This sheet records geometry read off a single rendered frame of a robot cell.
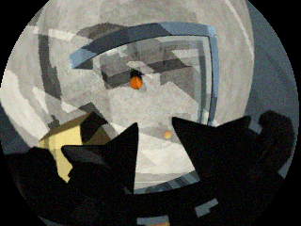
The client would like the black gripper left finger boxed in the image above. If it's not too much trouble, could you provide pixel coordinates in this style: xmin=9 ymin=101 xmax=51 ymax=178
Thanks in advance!
xmin=60 ymin=123 xmax=139 ymax=195

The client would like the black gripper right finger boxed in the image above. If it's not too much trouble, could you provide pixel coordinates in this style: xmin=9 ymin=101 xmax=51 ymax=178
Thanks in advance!
xmin=172 ymin=116 xmax=251 ymax=180

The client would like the clear l-shaped low wall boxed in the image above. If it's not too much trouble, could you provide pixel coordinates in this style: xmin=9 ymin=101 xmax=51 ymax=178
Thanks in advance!
xmin=76 ymin=35 xmax=212 ymax=124

